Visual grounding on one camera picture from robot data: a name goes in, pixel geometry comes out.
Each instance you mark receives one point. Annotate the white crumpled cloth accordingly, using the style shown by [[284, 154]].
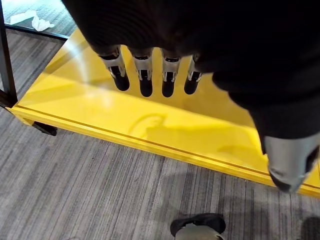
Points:
[[37, 21]]

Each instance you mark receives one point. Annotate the robot dark foot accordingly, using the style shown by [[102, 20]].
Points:
[[311, 228], [197, 222]]

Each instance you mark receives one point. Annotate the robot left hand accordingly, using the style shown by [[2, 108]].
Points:
[[225, 37]]

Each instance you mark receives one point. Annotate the black floor rail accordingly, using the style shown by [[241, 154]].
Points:
[[35, 31]]

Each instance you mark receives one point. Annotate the robot silver leg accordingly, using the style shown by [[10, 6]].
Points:
[[198, 232]]

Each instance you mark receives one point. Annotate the black shelf foot bracket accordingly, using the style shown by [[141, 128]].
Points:
[[46, 128]]

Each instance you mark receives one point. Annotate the yellow shelf board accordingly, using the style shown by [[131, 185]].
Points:
[[155, 120]]

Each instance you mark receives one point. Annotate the black metal shelf post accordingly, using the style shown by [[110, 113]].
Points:
[[6, 62]]

